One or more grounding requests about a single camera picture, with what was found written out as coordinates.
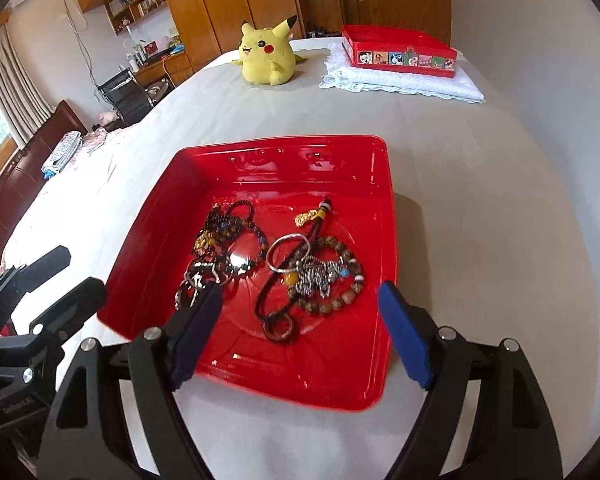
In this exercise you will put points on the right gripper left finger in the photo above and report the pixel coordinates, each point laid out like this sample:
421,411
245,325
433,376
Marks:
86,435

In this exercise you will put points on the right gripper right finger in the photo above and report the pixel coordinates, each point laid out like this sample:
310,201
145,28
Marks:
484,415

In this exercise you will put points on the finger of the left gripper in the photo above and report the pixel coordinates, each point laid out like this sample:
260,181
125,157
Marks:
65,317
16,282

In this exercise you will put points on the gold pendant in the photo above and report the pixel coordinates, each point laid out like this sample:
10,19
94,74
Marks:
311,215

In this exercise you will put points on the dark wooden headboard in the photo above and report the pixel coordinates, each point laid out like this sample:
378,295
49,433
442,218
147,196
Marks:
22,179

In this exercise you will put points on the silver bangle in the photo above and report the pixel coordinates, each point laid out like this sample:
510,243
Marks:
288,264

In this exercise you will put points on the black office chair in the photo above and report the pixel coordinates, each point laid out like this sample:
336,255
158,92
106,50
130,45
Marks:
130,99

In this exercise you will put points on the red tin box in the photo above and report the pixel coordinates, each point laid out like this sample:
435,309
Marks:
303,326

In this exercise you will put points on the yellow Pikachu plush toy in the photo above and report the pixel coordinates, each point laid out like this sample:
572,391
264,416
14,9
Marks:
265,54

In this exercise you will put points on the white folded cloth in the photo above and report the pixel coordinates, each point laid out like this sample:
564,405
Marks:
341,74

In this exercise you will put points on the red tin lid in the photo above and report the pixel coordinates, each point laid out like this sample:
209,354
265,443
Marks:
398,50

